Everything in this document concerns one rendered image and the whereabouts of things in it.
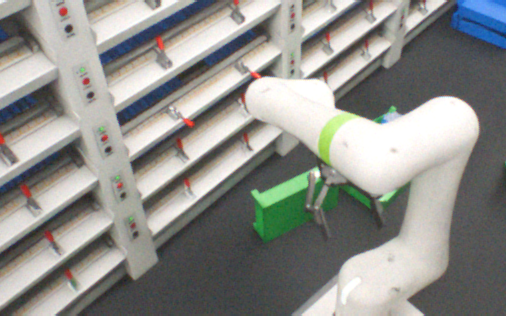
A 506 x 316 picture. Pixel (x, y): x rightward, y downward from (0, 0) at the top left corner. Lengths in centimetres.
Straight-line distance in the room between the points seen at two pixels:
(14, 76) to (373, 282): 87
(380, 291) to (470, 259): 82
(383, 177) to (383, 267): 37
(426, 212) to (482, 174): 108
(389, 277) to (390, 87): 138
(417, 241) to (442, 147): 32
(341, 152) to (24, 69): 69
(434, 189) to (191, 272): 104
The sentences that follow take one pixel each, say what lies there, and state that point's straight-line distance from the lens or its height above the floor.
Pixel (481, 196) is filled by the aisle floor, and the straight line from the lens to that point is 229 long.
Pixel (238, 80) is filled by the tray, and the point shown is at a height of 53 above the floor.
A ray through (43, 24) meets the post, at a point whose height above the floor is 101.
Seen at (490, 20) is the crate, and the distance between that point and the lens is 291.
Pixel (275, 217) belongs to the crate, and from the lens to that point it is 198.
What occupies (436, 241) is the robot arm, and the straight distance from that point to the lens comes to 137.
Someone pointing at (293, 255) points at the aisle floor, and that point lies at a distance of 204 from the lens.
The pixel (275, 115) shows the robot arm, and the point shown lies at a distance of 131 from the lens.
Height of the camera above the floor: 175
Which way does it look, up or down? 45 degrees down
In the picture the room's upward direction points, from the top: 2 degrees clockwise
